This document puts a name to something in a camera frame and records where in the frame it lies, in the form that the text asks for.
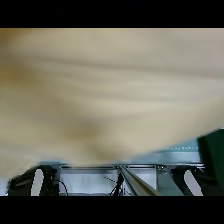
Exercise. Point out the cream shirt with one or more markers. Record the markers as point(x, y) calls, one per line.
point(106, 93)

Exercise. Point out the dark green garment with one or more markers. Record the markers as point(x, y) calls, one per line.
point(213, 153)

